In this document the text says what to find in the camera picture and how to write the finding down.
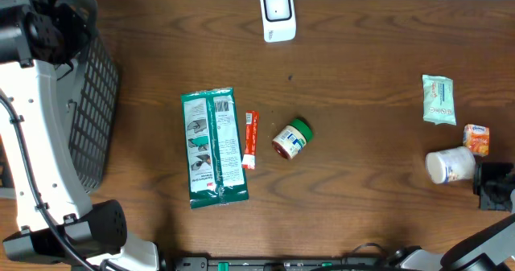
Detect white round tub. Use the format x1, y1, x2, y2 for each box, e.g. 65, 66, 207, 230
425, 146, 476, 184

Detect orange Kleenex tissue pack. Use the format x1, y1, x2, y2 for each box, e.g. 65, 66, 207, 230
463, 124, 490, 157

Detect green white wipes pack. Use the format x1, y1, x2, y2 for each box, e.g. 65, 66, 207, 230
422, 75, 456, 125

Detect green lid jar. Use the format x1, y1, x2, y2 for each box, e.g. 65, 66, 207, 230
272, 118, 314, 160

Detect red snack package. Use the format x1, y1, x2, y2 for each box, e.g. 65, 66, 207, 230
242, 110, 259, 170

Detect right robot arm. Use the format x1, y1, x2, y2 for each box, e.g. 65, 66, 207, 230
385, 162, 514, 271

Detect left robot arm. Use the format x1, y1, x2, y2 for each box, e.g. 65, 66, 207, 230
1, 0, 167, 270

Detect white barcode scanner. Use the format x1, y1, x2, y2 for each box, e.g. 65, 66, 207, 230
260, 0, 297, 43

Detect grey plastic shopping basket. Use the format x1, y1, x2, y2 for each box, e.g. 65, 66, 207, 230
0, 0, 121, 199

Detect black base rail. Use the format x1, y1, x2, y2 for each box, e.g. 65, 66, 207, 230
173, 255, 382, 271

